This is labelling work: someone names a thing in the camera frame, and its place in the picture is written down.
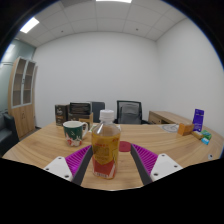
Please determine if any black mesh office chair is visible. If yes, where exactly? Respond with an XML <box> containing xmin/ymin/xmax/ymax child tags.
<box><xmin>113</xmin><ymin>100</ymin><xmax>149</xmax><ymax>125</ymax></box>

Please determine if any white round-print paper sheet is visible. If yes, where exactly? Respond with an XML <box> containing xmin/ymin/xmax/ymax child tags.
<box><xmin>161</xmin><ymin>123</ymin><xmax>180</xmax><ymax>134</ymax></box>

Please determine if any dark grey office chair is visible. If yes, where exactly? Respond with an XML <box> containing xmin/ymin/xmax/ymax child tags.
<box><xmin>89</xmin><ymin>101</ymin><xmax>106</xmax><ymax>124</ymax></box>

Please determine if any wooden shelf cabinet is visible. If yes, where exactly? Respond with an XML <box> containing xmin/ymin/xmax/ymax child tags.
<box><xmin>7</xmin><ymin>55</ymin><xmax>38</xmax><ymax>138</ymax></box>

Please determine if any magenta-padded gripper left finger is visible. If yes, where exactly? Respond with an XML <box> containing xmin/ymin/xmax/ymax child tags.
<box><xmin>43</xmin><ymin>144</ymin><xmax>94</xmax><ymax>186</ymax></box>

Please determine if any green and white mug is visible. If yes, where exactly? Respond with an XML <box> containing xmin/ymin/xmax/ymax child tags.
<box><xmin>62</xmin><ymin>120</ymin><xmax>89</xmax><ymax>148</ymax></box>

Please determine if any wooden side desk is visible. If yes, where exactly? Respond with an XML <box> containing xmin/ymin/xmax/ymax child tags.
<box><xmin>147</xmin><ymin>110</ymin><xmax>194</xmax><ymax>126</ymax></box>

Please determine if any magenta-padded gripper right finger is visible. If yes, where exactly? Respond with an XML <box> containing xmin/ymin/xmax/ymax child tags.
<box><xmin>129</xmin><ymin>143</ymin><xmax>184</xmax><ymax>186</ymax></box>

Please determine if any flat black box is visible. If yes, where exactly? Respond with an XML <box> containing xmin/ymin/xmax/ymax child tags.
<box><xmin>68</xmin><ymin>101</ymin><xmax>93</xmax><ymax>117</ymax></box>

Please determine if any white ceiling light panel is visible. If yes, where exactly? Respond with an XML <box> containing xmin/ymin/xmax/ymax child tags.
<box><xmin>19</xmin><ymin>16</ymin><xmax>41</xmax><ymax>34</ymax></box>
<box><xmin>95</xmin><ymin>0</ymin><xmax>133</xmax><ymax>4</ymax></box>

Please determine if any small green box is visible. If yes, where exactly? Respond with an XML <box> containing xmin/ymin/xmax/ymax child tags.
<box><xmin>200</xmin><ymin>129</ymin><xmax>213</xmax><ymax>140</ymax></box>

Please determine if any small orange box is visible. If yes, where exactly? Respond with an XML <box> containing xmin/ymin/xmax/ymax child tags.
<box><xmin>177</xmin><ymin>122</ymin><xmax>195</xmax><ymax>137</ymax></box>

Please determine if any small beige box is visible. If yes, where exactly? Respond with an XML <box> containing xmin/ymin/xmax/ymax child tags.
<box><xmin>191</xmin><ymin>130</ymin><xmax>204</xmax><ymax>140</ymax></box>

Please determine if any upright purple box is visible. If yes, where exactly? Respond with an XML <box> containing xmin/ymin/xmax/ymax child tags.
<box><xmin>192</xmin><ymin>108</ymin><xmax>205</xmax><ymax>133</ymax></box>

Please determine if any black leather sofa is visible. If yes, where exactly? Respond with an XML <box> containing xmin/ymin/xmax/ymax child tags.
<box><xmin>0</xmin><ymin>112</ymin><xmax>20</xmax><ymax>158</ymax></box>

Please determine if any yellow tea drink bottle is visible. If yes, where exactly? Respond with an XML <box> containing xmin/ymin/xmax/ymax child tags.
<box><xmin>90</xmin><ymin>109</ymin><xmax>122</xmax><ymax>181</ymax></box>

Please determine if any tall dark brown box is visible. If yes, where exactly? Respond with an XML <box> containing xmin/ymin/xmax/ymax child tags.
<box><xmin>54</xmin><ymin>104</ymin><xmax>70</xmax><ymax>127</ymax></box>

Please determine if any flat round red coaster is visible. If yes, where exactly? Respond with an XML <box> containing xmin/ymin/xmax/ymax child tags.
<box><xmin>118</xmin><ymin>140</ymin><xmax>133</xmax><ymax>153</ymax></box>

